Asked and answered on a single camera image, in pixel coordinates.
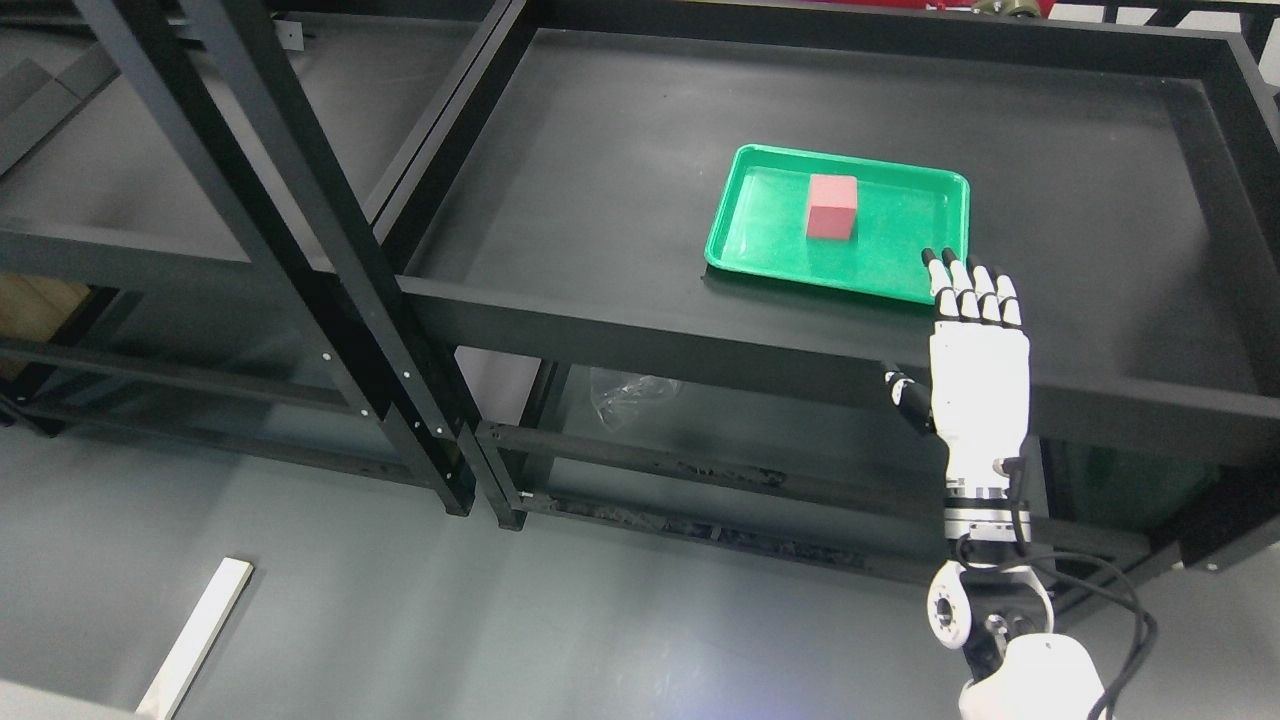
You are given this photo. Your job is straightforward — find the clear plastic bag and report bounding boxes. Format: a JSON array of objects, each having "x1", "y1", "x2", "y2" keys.
[{"x1": 588, "y1": 366, "x2": 685, "y2": 430}]

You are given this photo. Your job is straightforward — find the white table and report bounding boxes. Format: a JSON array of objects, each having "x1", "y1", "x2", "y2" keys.
[{"x1": 1, "y1": 557, "x2": 255, "y2": 719}]

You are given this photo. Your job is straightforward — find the black right metal shelf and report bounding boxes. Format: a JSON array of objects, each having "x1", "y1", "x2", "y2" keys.
[{"x1": 375, "y1": 1, "x2": 1277, "y2": 582}]

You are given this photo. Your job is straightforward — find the black metal shelf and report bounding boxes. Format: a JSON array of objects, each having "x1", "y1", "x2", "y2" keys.
[
  {"x1": 375, "y1": 1, "x2": 1277, "y2": 582},
  {"x1": 3, "y1": 1, "x2": 508, "y2": 516}
]

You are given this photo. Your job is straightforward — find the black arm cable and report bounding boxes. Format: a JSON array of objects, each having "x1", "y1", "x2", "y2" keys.
[{"x1": 955, "y1": 455, "x2": 1158, "y2": 720}]

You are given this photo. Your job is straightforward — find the black left metal shelf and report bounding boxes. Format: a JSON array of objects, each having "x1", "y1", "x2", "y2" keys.
[{"x1": 3, "y1": 1, "x2": 508, "y2": 516}]

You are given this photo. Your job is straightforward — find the pink block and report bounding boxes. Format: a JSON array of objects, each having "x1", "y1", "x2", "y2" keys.
[{"x1": 805, "y1": 174, "x2": 859, "y2": 241}]

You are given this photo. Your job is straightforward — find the green plastic tray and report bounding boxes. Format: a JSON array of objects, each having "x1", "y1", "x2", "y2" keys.
[{"x1": 704, "y1": 143, "x2": 972, "y2": 304}]

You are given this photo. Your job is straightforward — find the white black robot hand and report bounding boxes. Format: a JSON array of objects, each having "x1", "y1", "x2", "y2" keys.
[{"x1": 883, "y1": 249, "x2": 1030, "y2": 500}]

